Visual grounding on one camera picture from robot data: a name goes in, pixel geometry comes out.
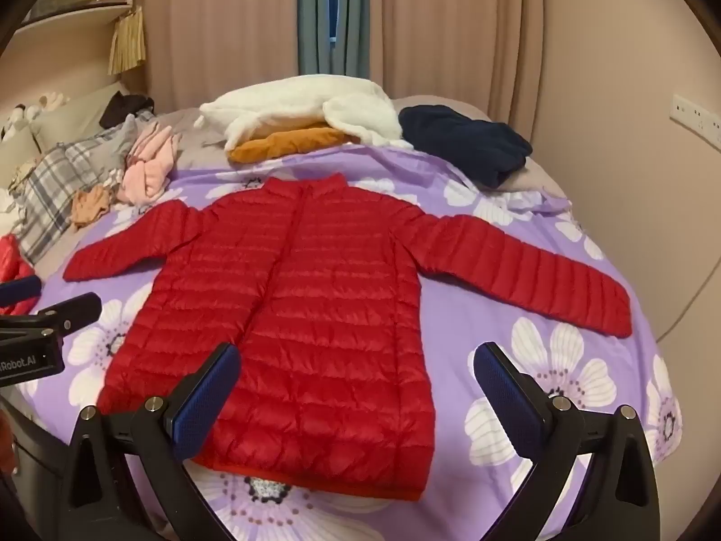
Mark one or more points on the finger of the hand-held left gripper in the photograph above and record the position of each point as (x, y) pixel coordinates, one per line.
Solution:
(76, 310)
(20, 290)

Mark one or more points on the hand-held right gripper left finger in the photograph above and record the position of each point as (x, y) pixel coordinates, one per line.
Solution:
(205, 400)

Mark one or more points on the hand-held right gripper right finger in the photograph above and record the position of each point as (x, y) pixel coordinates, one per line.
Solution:
(501, 389)

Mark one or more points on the red down jacket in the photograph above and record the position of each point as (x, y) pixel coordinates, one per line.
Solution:
(315, 304)

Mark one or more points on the folded red puffer jacket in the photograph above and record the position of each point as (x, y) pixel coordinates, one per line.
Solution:
(11, 262)

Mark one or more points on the purple floral bedsheet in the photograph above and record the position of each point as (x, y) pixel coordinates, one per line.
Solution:
(467, 315)

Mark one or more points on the tan small garment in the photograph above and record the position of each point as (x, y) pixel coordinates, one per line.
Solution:
(90, 205)

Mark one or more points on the pink garment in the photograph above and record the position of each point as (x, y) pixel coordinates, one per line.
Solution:
(149, 169)

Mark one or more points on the grey garment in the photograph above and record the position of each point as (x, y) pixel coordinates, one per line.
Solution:
(121, 141)

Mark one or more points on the beige pillow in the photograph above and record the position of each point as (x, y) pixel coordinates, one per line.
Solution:
(73, 115)

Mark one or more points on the pinkish plush toy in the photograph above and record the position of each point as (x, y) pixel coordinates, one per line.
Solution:
(53, 100)

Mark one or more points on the dark brown garment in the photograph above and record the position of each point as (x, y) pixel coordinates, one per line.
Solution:
(121, 107)

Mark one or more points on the navy blue garment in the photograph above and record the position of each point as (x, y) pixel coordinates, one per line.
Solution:
(467, 135)

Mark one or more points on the orange garment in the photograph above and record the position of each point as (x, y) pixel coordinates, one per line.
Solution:
(293, 143)

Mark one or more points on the yellowish fringed hanging cloth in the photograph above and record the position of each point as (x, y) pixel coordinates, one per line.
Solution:
(127, 39)

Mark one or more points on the white fleece garment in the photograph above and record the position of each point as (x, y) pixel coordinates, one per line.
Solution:
(293, 96)

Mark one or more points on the beige pink curtain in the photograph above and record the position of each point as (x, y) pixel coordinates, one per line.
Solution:
(462, 28)
(225, 22)

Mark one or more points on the teal curtain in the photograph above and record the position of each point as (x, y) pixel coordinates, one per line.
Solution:
(324, 11)

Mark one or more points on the white wall socket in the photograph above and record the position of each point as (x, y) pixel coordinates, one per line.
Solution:
(695, 115)

